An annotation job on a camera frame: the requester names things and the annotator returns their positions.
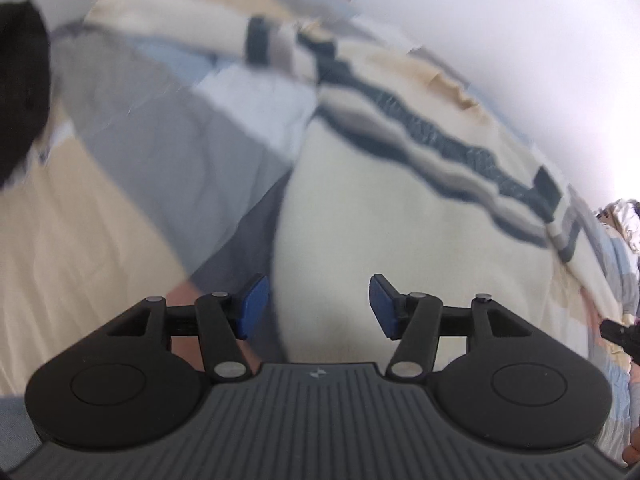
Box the cream fuzzy striped sweater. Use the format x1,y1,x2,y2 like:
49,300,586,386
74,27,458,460
87,0,628,366

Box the patchwork pastel quilt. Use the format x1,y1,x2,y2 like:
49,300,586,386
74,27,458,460
1,0,639,460

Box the black garment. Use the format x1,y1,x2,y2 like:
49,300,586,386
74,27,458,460
0,0,51,184

